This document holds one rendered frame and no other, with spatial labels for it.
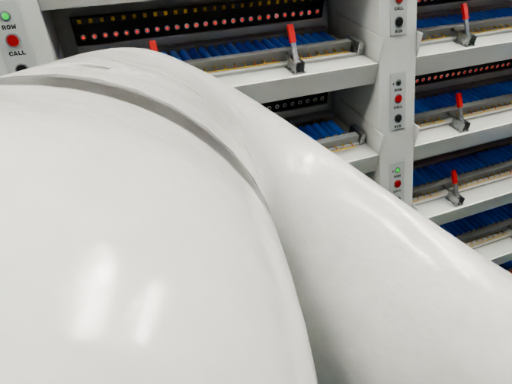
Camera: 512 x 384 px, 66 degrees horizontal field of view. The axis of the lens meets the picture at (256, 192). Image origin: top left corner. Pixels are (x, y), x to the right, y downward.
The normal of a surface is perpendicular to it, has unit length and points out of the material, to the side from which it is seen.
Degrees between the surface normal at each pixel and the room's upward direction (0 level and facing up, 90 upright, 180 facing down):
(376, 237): 39
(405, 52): 90
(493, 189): 20
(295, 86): 110
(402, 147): 90
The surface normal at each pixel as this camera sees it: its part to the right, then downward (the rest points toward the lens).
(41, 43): 0.35, 0.30
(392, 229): -0.01, -0.54
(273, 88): 0.37, 0.60
